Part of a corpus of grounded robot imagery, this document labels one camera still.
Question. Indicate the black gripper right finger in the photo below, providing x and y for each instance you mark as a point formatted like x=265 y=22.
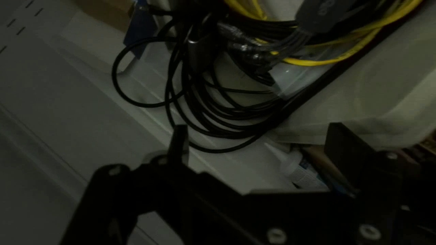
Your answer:
x=390 y=195

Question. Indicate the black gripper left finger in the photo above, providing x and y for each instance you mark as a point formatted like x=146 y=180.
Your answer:
x=113 y=199

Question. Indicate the white plastic bottle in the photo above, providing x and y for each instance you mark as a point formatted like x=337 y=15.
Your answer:
x=294 y=167

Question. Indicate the white metal shelf unit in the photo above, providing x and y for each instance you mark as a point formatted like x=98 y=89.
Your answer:
x=55 y=113

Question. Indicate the blue black small box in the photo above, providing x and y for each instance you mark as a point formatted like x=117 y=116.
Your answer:
x=141 y=27

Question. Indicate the brown cardboard box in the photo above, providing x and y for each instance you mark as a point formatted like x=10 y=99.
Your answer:
x=106 y=8

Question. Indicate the black power adapter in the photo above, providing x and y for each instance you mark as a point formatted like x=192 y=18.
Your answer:
x=322 y=14

